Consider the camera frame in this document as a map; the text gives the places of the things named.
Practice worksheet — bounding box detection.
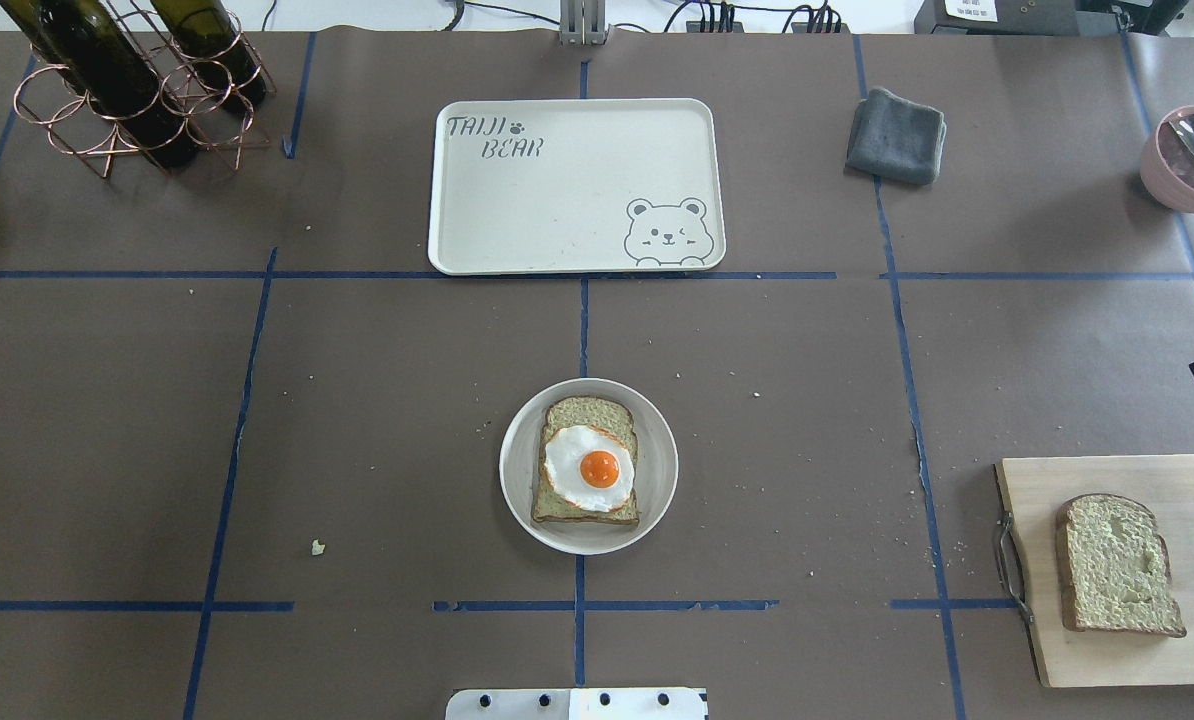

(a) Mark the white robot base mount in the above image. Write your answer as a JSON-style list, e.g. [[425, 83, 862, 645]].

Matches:
[[445, 687, 710, 719]]

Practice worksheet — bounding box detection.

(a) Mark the copper wire bottle rack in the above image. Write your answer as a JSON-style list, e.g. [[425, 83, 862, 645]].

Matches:
[[2, 1, 273, 178]]

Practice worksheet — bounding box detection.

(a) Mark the grey folded cloth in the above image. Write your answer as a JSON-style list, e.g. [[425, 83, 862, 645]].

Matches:
[[845, 86, 946, 186]]

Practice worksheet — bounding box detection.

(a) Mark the aluminium frame post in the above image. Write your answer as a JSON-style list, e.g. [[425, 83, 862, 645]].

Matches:
[[559, 0, 609, 47]]

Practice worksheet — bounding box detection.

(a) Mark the dark green wine bottle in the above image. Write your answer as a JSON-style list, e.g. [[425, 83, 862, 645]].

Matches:
[[0, 1, 198, 170]]

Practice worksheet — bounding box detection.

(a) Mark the wooden cutting board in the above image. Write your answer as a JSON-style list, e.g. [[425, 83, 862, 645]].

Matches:
[[996, 454, 1194, 688]]

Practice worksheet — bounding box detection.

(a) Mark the fried egg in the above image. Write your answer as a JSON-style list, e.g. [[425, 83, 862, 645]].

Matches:
[[541, 424, 635, 512]]

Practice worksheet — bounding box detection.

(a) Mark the bread slice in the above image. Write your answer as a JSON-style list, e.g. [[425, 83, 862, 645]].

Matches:
[[533, 396, 641, 527], [1054, 493, 1188, 638]]

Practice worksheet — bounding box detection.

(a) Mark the cream bear tray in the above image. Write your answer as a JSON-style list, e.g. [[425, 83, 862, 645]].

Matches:
[[427, 97, 728, 275]]

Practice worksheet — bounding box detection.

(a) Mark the pink bowl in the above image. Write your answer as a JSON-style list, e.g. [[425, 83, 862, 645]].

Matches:
[[1138, 105, 1194, 214]]

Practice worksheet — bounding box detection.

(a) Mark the white round plate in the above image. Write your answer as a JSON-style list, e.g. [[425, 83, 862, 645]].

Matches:
[[498, 379, 679, 556]]

